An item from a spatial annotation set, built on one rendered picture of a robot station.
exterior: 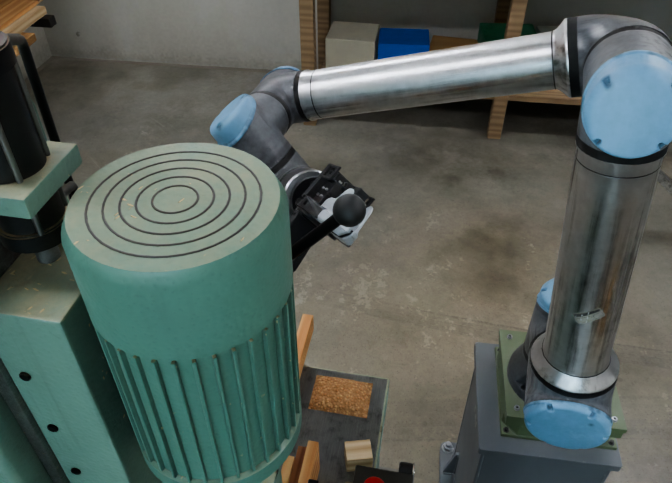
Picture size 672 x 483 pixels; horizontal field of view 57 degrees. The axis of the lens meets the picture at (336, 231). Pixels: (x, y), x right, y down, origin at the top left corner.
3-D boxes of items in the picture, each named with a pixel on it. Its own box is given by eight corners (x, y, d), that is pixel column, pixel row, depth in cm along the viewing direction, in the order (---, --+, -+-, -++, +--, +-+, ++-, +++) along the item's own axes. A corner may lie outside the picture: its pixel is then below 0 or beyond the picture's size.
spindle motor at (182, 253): (279, 514, 60) (250, 293, 40) (111, 482, 63) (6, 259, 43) (316, 370, 74) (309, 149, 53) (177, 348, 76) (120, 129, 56)
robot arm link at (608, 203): (602, 390, 125) (701, 23, 79) (605, 467, 112) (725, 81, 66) (524, 377, 129) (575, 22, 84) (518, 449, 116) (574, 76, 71)
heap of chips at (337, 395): (366, 418, 102) (367, 412, 101) (308, 408, 104) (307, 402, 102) (372, 383, 107) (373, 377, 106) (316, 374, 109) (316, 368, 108)
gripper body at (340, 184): (340, 165, 83) (315, 158, 94) (298, 214, 83) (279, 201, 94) (378, 201, 86) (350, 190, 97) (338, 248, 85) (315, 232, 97)
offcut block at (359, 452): (369, 450, 98) (369, 438, 96) (372, 469, 95) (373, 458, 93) (344, 452, 97) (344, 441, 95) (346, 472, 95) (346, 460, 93)
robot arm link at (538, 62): (668, -11, 88) (257, 60, 115) (678, 20, 79) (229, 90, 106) (666, 65, 94) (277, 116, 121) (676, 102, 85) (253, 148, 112)
